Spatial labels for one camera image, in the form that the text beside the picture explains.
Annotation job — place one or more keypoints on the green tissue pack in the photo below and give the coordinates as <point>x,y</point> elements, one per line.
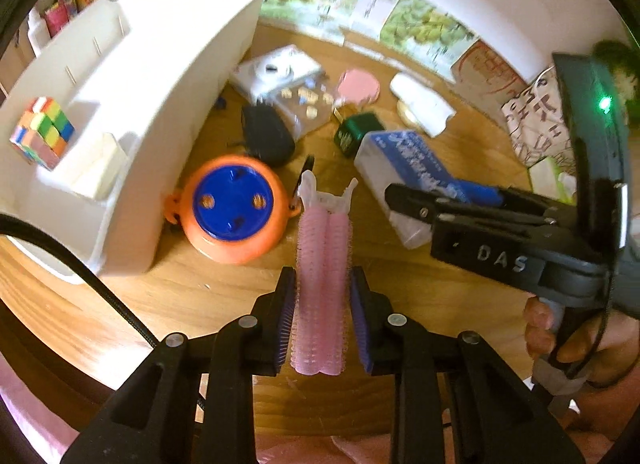
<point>550,179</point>

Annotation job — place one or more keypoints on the printed canvas bag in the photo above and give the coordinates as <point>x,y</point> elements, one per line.
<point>537,119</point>

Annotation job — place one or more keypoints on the clear bag of small pieces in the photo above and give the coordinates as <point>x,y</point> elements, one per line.
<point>305,114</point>

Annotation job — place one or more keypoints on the brown-haired doll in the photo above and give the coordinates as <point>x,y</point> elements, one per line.
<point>617,64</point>

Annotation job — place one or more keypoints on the white instant camera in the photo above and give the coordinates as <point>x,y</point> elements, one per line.
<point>272,69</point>

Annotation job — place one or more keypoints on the orange round gadget blue face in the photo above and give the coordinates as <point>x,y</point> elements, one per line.
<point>232,199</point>

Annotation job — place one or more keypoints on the multicoloured puzzle cube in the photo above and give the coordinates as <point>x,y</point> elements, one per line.
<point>42,134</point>

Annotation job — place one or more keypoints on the pink round brush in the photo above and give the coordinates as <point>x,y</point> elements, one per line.
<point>359,87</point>

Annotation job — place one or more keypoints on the white storage box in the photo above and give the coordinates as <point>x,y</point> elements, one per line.
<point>165,69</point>

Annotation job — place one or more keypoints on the blue and white box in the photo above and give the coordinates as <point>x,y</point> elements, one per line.
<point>395,154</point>

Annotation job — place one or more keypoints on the black charger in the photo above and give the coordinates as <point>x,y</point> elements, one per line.
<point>267,137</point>

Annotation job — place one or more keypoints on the pink hair roller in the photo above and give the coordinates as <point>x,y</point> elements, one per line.
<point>320,294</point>

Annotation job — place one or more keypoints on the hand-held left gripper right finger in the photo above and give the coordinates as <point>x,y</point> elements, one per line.
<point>359,309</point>

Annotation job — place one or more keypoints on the grape poster with white panel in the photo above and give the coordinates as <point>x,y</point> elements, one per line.
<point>425,29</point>

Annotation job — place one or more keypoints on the pink garment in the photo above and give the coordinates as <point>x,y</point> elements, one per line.
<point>30,409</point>

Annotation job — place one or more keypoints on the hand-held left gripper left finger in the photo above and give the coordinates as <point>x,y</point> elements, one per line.
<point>286,304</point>

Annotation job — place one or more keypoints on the person's right hand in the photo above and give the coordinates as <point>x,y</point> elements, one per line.
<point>537,329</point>

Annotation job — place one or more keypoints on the green cube charger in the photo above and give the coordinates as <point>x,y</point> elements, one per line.
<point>357,134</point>

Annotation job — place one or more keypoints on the round cream tin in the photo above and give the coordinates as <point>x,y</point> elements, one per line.
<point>407,117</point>

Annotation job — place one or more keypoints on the brown paper bag red print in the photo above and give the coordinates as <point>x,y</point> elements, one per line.
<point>487,69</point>

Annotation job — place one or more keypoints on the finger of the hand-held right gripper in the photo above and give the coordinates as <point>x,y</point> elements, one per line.
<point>410,201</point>

